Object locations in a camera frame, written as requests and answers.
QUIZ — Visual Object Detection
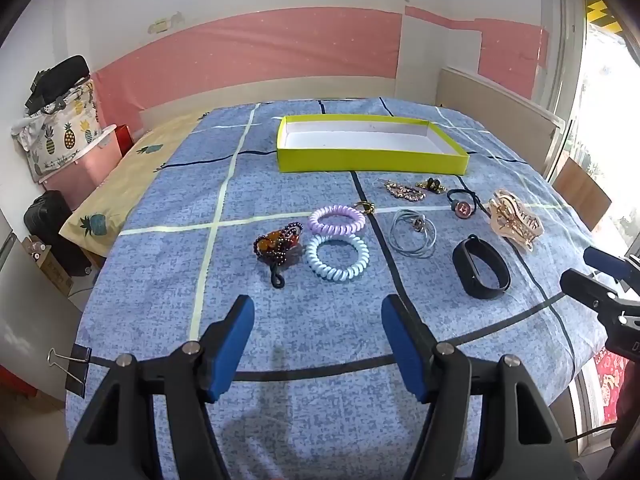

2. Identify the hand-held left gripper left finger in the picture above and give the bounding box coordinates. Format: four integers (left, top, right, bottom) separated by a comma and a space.
57, 294, 256, 480

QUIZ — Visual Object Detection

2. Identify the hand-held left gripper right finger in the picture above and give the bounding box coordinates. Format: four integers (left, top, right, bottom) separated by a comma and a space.
381, 294, 583, 480

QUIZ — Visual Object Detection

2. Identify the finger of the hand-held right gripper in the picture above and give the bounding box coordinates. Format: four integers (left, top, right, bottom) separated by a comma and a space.
560, 268, 640, 322
583, 246, 640, 281

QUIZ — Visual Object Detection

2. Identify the beige hair claw clip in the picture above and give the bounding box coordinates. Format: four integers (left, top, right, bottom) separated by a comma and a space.
487, 188, 544, 252

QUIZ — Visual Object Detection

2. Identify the black wristband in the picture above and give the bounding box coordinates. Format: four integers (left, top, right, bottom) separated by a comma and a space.
452, 234, 512, 299

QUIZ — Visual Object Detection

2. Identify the dark red beaded bracelet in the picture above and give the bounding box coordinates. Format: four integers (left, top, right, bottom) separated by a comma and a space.
253, 223, 305, 289

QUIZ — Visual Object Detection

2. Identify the light blue spiral hair tie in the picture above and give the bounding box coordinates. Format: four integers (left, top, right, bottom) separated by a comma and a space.
305, 234, 369, 282

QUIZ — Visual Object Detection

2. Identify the grey elastic hair tie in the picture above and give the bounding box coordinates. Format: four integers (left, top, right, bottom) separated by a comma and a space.
389, 208, 437, 259

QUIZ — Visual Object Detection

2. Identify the purple spiral hair tie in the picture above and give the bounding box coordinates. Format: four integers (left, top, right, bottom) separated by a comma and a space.
308, 204, 367, 235

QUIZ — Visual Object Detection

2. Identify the black hair tie pink charm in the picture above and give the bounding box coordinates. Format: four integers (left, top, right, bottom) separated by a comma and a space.
446, 188, 485, 220

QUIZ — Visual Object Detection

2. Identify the yellow-green cardboard box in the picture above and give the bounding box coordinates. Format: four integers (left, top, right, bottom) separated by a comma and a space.
276, 114, 470, 176

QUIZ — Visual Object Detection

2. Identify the red patterned cloth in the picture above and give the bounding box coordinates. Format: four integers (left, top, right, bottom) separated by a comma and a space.
592, 346, 628, 425

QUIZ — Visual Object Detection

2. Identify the brown wooden board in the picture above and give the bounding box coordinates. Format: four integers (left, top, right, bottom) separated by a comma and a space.
552, 156, 612, 232

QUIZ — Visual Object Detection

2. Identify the blue plaid blanket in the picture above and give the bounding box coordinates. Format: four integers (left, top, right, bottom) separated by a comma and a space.
65, 97, 626, 480

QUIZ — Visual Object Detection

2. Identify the rhinestone hair clip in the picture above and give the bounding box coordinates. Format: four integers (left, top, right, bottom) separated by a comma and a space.
378, 178, 426, 204

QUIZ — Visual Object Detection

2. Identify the black binder clip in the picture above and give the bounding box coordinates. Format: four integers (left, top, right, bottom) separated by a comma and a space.
47, 344, 92, 397

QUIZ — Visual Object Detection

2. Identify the beige wooden headboard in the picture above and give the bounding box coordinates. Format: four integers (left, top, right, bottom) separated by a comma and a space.
435, 66, 566, 181

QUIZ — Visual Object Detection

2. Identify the yellow pineapple bed sheet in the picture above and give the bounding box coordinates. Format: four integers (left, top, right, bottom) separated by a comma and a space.
59, 110, 213, 257

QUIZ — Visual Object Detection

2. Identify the cardboard box with bottles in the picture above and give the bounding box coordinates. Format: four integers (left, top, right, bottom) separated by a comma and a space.
21, 235, 75, 296

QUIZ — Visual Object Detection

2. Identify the black suitcase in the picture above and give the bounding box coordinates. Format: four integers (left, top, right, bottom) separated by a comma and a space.
23, 190, 93, 277

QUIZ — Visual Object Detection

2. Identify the pink storage box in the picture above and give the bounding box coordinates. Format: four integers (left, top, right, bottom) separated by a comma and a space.
37, 124, 123, 211

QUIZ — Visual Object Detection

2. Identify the red box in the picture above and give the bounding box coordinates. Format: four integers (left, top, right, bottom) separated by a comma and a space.
115, 124, 135, 157

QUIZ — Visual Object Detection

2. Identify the yellow black striped tape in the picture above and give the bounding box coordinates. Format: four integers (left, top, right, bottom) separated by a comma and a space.
584, 0, 625, 37

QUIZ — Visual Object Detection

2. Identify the pineapple print fabric bag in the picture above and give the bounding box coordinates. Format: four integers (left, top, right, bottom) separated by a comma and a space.
12, 79, 103, 183

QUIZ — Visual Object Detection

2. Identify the black bag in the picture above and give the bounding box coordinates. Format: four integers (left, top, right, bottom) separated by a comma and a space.
26, 55, 92, 115

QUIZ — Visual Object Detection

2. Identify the black cable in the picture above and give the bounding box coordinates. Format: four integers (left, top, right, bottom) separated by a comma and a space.
564, 422, 618, 445

